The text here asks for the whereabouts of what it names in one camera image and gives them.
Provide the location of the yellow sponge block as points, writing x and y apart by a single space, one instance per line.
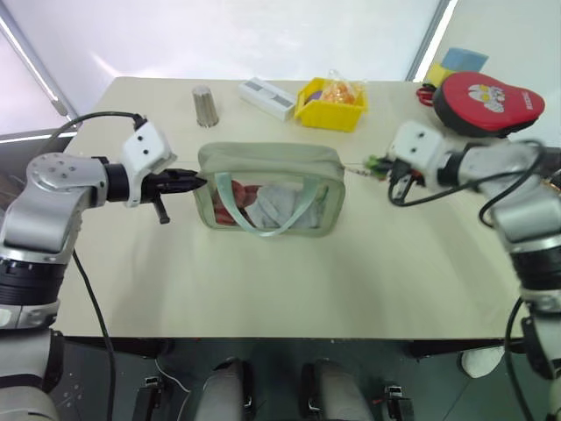
437 74

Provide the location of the white shoe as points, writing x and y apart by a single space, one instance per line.
482 360

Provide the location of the yellow plastic bin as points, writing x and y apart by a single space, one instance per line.
328 114

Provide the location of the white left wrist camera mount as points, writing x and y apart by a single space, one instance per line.
146 149

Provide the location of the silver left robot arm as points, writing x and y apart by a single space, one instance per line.
48 206

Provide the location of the ribbed metal cup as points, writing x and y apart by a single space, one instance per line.
205 107

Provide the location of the white rectangular box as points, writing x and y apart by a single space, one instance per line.
265 96

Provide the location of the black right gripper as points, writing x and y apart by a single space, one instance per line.
401 171

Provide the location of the green zip pouch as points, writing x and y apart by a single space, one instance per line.
267 162

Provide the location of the red cloth inside pouch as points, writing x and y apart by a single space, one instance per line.
239 197

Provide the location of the pale blue cloth inside pouch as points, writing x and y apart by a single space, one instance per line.
285 208

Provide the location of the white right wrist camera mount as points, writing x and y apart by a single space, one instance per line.
416 147

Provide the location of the blue sponge block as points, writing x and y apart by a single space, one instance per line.
464 59

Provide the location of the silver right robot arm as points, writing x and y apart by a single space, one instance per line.
526 210

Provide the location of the clear bag of orange items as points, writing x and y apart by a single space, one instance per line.
344 90

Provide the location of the purple item in bin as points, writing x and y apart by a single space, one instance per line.
314 95

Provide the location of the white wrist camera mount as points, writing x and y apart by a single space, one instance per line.
416 147
146 149

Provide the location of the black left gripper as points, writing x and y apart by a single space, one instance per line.
158 186

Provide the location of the red black zip case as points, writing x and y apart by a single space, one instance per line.
486 105

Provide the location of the grey rounded robot leg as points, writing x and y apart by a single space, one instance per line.
221 390
335 390

